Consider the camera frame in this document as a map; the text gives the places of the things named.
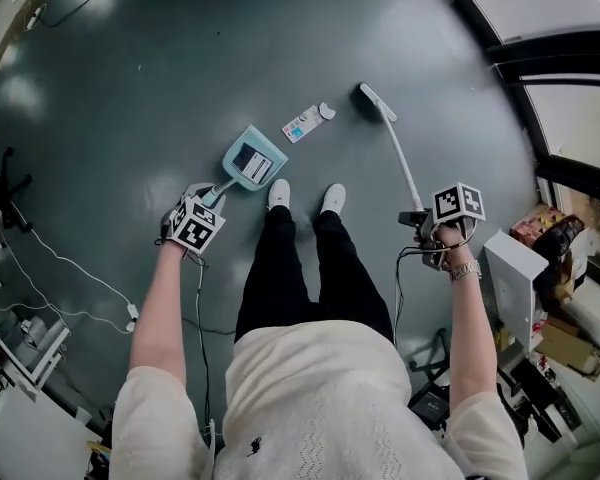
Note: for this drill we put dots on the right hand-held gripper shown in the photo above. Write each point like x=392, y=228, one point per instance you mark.
x=457, y=203

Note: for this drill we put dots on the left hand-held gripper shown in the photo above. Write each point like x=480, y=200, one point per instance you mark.
x=195, y=228

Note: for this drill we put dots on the white broom with dark brush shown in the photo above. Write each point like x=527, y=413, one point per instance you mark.
x=402, y=160

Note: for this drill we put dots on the black and white trash packet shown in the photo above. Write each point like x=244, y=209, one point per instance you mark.
x=252, y=163

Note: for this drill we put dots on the light blue dustpan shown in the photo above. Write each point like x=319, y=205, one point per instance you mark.
x=252, y=158

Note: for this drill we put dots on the white trash carton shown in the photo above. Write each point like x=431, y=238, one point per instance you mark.
x=300, y=125

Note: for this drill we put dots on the small torn white trash piece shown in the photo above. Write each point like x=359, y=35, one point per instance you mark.
x=326, y=111

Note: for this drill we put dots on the person's left forearm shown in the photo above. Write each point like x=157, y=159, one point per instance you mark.
x=160, y=308

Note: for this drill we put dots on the person's right forearm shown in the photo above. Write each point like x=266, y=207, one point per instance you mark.
x=472, y=338

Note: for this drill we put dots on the person's right hand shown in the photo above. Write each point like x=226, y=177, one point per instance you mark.
x=450, y=235

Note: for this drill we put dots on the silver wristwatch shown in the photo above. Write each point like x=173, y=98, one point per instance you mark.
x=465, y=270

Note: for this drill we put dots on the person's right white shoe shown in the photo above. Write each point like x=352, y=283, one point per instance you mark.
x=333, y=198

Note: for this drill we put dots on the person's white shoe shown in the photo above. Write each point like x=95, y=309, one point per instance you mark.
x=279, y=194
x=333, y=198

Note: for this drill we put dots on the person's left white shoe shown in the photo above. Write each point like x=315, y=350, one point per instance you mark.
x=279, y=194

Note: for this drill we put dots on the white flat box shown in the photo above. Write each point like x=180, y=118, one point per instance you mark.
x=512, y=283

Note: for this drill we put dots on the red patterned box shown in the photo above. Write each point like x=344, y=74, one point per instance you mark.
x=532, y=223

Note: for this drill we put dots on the person's black trousers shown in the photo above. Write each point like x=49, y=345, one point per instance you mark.
x=290, y=278

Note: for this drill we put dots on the black bag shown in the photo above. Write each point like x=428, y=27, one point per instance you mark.
x=557, y=253

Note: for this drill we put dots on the black stand with device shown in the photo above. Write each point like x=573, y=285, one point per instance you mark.
x=432, y=398

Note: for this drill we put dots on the black office chair base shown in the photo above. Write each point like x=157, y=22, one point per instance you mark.
x=2, y=193

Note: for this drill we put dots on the brown cardboard box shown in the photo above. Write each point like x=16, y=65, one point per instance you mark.
x=567, y=348

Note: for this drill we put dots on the person's white knit top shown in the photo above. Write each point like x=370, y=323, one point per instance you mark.
x=320, y=408

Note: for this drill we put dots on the white metal rack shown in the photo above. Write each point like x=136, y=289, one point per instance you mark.
x=35, y=348

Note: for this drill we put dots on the white power strip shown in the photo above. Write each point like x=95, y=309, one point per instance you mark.
x=35, y=18

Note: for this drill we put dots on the white table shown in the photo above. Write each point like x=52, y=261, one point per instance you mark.
x=30, y=443

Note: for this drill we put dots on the black window frame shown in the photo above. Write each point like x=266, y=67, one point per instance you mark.
x=550, y=60

